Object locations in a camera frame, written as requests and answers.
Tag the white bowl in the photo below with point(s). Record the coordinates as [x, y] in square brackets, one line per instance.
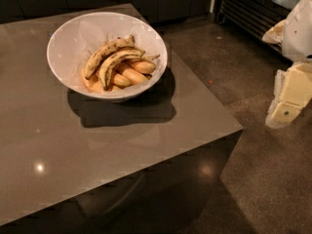
[72, 44]

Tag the yellow bread roll right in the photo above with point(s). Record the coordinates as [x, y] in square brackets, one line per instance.
[142, 66]

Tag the yellow bread roll middle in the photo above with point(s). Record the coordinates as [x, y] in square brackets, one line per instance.
[134, 76]

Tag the yellow bread roll left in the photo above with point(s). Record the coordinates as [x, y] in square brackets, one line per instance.
[120, 81]

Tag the spotted banana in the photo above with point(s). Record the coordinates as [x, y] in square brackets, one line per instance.
[108, 66]
[105, 51]

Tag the lower spotted banana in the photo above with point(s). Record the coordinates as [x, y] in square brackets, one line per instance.
[108, 66]

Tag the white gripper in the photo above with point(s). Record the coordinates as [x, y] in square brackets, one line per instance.
[298, 33]

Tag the dark slatted vent grille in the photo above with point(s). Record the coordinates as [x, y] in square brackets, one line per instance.
[254, 16]

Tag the yellow bread roll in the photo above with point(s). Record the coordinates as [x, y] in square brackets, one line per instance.
[134, 76]
[142, 66]
[120, 81]

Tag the upper spotted banana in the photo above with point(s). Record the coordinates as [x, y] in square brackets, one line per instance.
[105, 51]

